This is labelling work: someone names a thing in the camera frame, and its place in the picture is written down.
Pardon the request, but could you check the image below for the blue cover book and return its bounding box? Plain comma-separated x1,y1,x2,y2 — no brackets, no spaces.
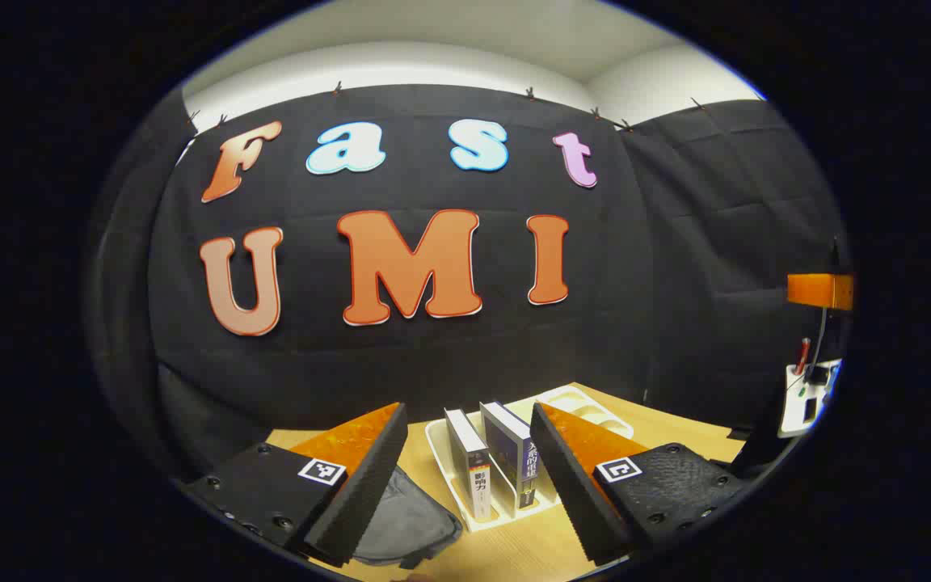
479,401,543,510

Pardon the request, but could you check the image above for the white bookshelf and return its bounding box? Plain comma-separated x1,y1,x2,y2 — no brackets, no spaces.
425,385,636,533

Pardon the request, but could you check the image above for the orange rectangular object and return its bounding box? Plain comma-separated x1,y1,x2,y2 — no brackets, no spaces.
786,273,856,310

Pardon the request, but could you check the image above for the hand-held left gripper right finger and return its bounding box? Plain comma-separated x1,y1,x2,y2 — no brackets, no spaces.
529,402,746,567

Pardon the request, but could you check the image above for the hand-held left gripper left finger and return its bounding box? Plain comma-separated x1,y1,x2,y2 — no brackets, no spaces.
181,402,410,569

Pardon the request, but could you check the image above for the grey schoolbag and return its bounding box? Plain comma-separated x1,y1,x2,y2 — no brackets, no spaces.
352,465,464,571

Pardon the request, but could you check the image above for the black cover book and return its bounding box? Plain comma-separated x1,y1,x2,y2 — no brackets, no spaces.
443,408,492,522

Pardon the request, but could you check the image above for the white side desk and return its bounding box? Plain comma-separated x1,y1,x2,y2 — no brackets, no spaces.
779,360,845,439

